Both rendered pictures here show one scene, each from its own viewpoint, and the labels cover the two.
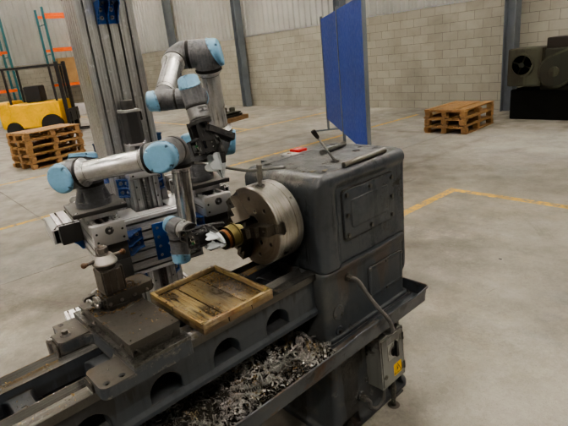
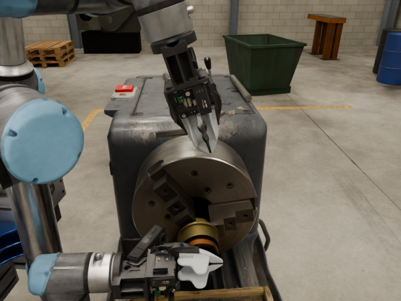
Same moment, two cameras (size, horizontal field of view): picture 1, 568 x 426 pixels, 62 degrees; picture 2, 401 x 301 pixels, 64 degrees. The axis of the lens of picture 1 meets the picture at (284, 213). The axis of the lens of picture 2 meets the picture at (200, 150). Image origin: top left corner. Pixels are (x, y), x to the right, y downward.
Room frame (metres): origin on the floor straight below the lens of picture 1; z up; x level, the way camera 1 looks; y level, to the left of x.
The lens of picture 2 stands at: (1.31, 0.63, 1.57)
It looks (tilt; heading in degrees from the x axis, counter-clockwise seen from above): 27 degrees down; 307
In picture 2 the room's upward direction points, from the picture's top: straight up
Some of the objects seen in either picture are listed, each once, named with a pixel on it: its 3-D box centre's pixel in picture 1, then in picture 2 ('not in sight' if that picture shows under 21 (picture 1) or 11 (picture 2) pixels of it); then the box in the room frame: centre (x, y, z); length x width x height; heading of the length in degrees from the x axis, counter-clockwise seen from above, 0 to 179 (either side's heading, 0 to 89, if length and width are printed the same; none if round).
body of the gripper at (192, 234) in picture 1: (196, 236); (146, 273); (1.67, 0.34, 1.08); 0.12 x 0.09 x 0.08; 41
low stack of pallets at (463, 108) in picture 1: (459, 117); (51, 53); (9.08, -3.56, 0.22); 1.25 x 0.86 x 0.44; 133
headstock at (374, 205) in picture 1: (327, 199); (184, 143); (2.02, -0.20, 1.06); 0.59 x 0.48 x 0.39; 131
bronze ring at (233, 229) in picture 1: (232, 236); (199, 242); (1.64, 0.20, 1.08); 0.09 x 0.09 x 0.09; 43
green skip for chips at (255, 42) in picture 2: not in sight; (259, 64); (3.93, -4.52, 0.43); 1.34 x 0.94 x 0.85; 142
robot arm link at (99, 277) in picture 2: (187, 230); (104, 270); (1.73, 0.38, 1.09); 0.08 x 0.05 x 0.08; 131
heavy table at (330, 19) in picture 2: not in sight; (322, 35); (4.19, -8.64, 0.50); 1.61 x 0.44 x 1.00; 130
